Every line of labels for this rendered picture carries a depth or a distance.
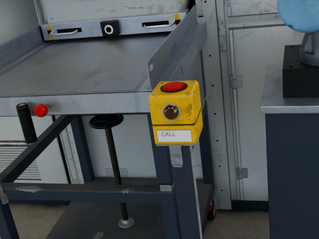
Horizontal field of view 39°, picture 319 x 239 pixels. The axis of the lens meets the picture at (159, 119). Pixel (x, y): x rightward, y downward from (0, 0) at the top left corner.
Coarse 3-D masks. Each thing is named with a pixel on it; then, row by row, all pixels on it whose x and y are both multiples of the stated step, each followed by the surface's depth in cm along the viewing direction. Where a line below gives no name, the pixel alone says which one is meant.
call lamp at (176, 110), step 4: (168, 104) 78; (172, 104) 78; (164, 108) 78; (168, 108) 77; (172, 108) 77; (176, 108) 78; (164, 112) 78; (168, 112) 77; (172, 112) 77; (176, 112) 78; (180, 112) 78; (164, 116) 79; (168, 116) 78; (172, 116) 78; (176, 116) 78; (172, 120) 79
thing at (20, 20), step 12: (0, 0) 160; (12, 0) 165; (24, 0) 170; (36, 0) 172; (0, 12) 161; (12, 12) 166; (24, 12) 171; (36, 12) 176; (0, 24) 161; (12, 24) 166; (24, 24) 171; (36, 24) 177; (0, 36) 162; (12, 36) 167
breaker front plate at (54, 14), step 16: (48, 0) 158; (64, 0) 156; (80, 0) 154; (96, 0) 153; (112, 0) 152; (128, 0) 151; (144, 0) 150; (160, 0) 148; (176, 0) 147; (48, 16) 160; (64, 16) 159; (80, 16) 158; (96, 16) 156; (112, 16) 155; (128, 16) 154
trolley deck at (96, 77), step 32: (160, 32) 158; (32, 64) 140; (64, 64) 135; (96, 64) 130; (128, 64) 126; (192, 64) 136; (0, 96) 114; (32, 96) 112; (64, 96) 110; (96, 96) 107; (128, 96) 105
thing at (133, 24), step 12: (180, 12) 148; (48, 24) 161; (60, 24) 160; (72, 24) 159; (84, 24) 157; (96, 24) 156; (120, 24) 154; (132, 24) 153; (156, 24) 151; (168, 24) 150; (48, 36) 163; (60, 36) 162; (72, 36) 161; (84, 36) 160; (96, 36) 159
